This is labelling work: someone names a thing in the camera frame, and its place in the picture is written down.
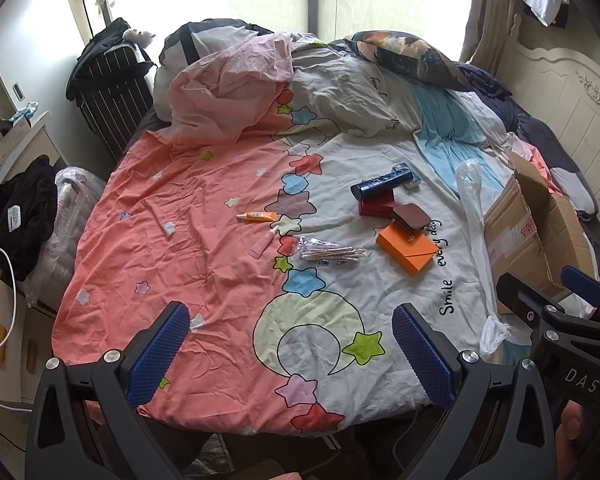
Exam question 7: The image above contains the orange paper envelope box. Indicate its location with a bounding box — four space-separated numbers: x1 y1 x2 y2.
376 222 438 276

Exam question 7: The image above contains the black clothes pile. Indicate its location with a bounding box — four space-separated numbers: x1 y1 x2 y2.
0 155 57 282

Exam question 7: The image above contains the starry night small box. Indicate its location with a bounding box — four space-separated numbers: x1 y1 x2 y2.
392 162 422 191

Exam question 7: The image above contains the bag of cotton swabs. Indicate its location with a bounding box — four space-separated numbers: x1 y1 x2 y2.
296 236 368 264

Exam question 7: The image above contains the person's right hand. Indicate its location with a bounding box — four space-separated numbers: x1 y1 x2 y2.
555 401 584 480

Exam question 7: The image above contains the maroon zip case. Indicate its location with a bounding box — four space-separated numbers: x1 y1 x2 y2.
391 203 431 233

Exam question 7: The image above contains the brown cardboard box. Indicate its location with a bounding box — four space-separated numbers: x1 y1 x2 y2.
484 152 595 299

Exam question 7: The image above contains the clear plastic bag bundle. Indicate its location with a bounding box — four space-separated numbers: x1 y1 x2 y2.
21 167 105 311

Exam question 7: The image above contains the dark patterned pillow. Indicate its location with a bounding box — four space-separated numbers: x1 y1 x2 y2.
344 30 471 91

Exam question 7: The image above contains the dark blue shampoo bottle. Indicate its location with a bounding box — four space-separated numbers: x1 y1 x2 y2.
350 170 408 201

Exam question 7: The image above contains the white bedside cabinet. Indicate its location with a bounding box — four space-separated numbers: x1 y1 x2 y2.
0 110 67 184

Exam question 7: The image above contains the red embossed gift box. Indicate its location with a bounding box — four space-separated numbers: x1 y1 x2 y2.
358 190 396 219

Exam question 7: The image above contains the pink cosmetic tube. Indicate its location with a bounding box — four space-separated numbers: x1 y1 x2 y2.
248 230 277 259

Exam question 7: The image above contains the dark navy blanket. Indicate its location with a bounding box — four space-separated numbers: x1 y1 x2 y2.
455 62 600 276

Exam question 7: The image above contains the cream carved headboard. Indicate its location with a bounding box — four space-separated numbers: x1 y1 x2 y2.
471 0 600 241

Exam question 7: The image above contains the cartoon star print duvet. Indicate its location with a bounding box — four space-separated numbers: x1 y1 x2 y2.
52 32 508 434

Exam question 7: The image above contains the black striped suitcase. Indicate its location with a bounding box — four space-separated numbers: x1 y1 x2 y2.
66 18 155 160

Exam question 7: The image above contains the small orange tube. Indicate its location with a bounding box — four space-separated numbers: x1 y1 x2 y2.
236 211 280 223

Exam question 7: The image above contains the white plastic bag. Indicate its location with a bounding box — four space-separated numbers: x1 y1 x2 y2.
454 158 509 359

